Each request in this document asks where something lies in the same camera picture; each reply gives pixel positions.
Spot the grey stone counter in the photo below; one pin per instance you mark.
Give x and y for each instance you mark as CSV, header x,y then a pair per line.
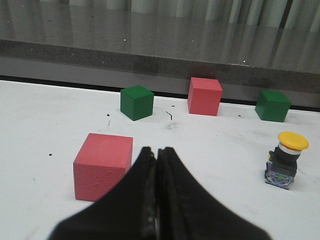
x,y
102,45

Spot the pink cube front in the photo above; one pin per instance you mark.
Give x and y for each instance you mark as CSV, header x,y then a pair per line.
x,y
100,164

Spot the green cube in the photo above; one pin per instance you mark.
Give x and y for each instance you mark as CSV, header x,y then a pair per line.
x,y
136,102
272,106

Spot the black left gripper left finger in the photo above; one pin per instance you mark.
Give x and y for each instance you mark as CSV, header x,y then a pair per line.
x,y
127,212

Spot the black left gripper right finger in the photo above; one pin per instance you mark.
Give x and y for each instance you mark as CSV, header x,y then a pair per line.
x,y
186,211

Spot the yellow mushroom push button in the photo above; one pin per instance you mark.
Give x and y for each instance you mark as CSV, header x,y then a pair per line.
x,y
281,166

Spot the green cube left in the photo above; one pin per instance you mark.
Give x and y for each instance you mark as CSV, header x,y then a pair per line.
x,y
136,102

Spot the pink cube near counter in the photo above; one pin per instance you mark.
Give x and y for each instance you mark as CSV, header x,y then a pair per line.
x,y
204,96

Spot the green cube middle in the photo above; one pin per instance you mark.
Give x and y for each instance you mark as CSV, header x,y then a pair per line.
x,y
272,106

